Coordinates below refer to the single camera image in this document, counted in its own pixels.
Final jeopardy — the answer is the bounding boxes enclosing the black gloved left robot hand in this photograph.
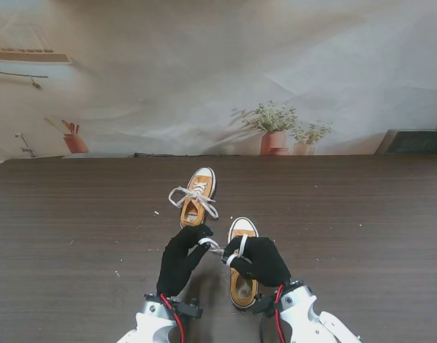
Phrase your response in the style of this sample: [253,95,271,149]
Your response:
[156,224,215,297]

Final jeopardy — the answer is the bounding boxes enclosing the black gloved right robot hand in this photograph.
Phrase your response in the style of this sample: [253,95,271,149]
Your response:
[223,236,292,289]

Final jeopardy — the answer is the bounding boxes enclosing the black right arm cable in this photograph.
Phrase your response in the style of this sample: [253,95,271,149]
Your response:
[259,310,271,343]

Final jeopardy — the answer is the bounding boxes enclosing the yellow canvas sneaker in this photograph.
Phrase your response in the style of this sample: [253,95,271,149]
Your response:
[179,166,217,237]
[227,217,259,310]

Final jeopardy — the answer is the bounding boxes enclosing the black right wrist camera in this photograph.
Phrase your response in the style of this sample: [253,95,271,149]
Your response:
[253,293,278,315]

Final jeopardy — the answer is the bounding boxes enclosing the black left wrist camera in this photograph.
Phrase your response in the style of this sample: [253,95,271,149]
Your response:
[175,298,204,321]

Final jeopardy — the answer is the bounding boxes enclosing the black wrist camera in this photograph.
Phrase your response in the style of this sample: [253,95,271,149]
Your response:
[175,298,204,321]
[253,293,278,315]

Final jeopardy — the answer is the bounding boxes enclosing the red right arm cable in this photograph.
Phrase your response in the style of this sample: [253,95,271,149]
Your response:
[273,284,286,343]

